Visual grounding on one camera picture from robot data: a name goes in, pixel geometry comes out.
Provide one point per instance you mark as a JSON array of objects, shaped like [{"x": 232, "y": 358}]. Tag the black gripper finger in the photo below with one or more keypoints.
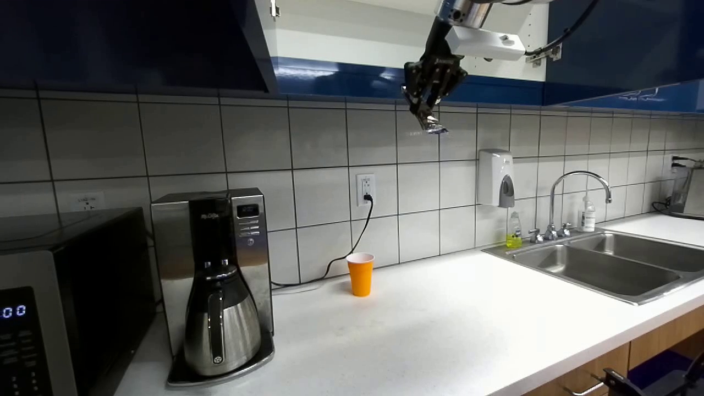
[
  {"x": 427, "y": 110},
  {"x": 415, "y": 103}
]

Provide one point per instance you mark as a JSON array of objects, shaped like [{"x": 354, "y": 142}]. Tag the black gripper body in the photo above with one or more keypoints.
[{"x": 439, "y": 69}]

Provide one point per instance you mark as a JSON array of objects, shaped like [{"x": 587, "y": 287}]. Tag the chocolate nut bar wrapper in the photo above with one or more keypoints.
[{"x": 434, "y": 125}]

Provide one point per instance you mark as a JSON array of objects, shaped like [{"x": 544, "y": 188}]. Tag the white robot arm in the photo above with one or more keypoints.
[{"x": 468, "y": 14}]

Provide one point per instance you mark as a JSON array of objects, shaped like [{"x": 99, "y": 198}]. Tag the blue open upper cupboard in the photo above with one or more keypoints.
[{"x": 350, "y": 49}]

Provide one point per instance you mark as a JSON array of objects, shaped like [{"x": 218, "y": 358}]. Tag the white soap dispenser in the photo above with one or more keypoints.
[{"x": 496, "y": 179}]

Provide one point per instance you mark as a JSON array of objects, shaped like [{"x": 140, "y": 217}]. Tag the yellow dish soap bottle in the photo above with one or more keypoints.
[{"x": 514, "y": 235}]

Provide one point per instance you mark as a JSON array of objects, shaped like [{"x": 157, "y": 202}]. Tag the chrome sink faucet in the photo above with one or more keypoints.
[{"x": 569, "y": 204}]

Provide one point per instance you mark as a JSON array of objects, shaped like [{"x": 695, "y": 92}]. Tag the orange plastic cup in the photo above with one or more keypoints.
[{"x": 361, "y": 273}]

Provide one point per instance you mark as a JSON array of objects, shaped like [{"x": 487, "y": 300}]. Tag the black steel coffee maker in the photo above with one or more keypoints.
[{"x": 212, "y": 251}]

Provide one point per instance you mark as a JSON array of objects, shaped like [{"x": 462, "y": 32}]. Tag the metal object far counter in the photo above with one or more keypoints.
[{"x": 687, "y": 197}]

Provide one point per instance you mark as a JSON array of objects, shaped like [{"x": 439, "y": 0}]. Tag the stainless steel sink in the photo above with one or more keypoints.
[{"x": 625, "y": 266}]

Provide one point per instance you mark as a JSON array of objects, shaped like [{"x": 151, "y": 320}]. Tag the steel coffee carafe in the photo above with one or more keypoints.
[{"x": 222, "y": 325}]

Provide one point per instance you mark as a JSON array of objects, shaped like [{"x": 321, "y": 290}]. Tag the wooden lower cabinet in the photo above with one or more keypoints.
[{"x": 662, "y": 351}]

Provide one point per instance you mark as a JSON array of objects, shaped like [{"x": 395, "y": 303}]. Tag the black microwave oven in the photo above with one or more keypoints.
[{"x": 76, "y": 300}]

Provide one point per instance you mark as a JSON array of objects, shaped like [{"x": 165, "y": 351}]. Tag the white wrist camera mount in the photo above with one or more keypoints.
[{"x": 484, "y": 45}]

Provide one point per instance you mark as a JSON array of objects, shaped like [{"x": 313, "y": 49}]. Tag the white wall outlet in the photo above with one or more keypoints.
[
  {"x": 366, "y": 188},
  {"x": 89, "y": 202}
]

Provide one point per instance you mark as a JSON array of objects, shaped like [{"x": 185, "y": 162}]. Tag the white wall outlet left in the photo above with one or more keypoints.
[{"x": 89, "y": 202}]

